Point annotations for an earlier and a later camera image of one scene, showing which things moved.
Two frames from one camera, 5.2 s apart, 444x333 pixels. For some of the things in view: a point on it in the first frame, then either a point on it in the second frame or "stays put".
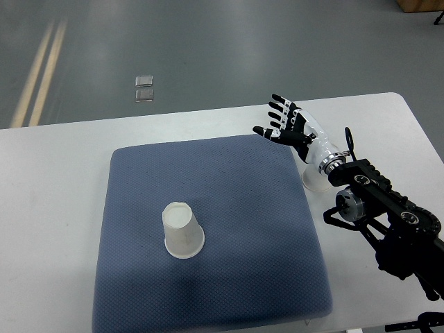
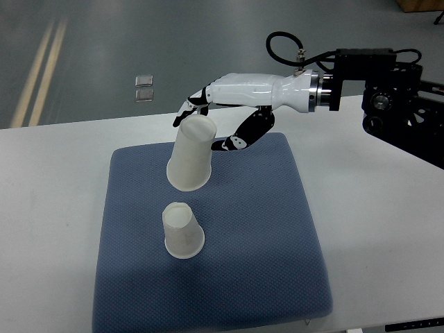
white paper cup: [313, 178] -> [189, 166]
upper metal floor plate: [144, 81] stays put
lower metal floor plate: [144, 95] stays put
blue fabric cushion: [261, 259] stays put
